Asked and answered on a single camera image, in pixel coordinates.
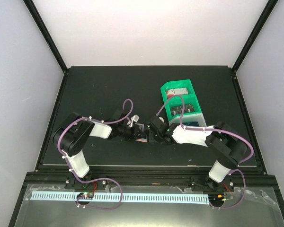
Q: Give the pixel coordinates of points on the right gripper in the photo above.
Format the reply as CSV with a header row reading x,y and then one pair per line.
x,y
151,137

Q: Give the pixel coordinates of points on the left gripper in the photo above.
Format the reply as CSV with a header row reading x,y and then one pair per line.
x,y
134,135

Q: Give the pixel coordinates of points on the blue card stack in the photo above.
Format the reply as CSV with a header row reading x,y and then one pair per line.
x,y
191,124

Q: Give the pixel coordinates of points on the green and white card bin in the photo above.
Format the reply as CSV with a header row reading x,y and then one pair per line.
x,y
178,100

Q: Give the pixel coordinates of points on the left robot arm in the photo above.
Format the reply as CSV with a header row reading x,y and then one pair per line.
x,y
71,136

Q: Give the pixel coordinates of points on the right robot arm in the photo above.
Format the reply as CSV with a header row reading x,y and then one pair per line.
x,y
230,148

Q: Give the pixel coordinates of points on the black card stack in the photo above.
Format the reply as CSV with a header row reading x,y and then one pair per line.
x,y
188,108

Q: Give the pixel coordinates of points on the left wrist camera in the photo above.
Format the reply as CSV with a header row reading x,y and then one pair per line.
x,y
134,119

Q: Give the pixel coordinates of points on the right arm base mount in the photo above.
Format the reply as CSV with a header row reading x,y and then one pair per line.
x,y
203,183

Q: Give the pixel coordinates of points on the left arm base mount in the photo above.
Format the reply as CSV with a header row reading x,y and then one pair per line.
x,y
86,190

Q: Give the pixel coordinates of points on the white slotted cable duct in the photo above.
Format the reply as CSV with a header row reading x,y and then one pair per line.
x,y
123,197

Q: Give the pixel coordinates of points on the left black frame post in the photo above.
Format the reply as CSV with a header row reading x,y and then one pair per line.
x,y
45,33

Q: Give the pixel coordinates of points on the black frame post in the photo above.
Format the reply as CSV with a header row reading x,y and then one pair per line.
x,y
45,33
268,9

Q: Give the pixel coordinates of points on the right black frame post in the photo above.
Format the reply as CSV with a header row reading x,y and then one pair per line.
x,y
268,9

